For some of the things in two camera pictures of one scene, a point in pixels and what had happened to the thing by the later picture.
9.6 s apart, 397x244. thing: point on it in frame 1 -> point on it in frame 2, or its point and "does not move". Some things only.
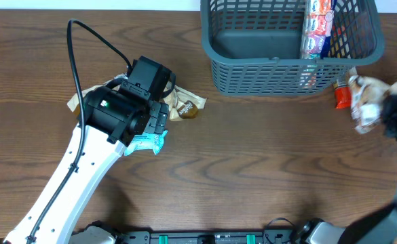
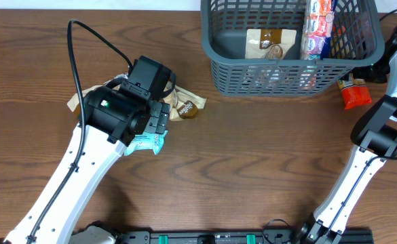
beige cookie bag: [182, 104] does not move
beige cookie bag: [367, 97] -> [268, 43]
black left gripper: [159, 117] does not move
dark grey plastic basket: [255, 46] does not move
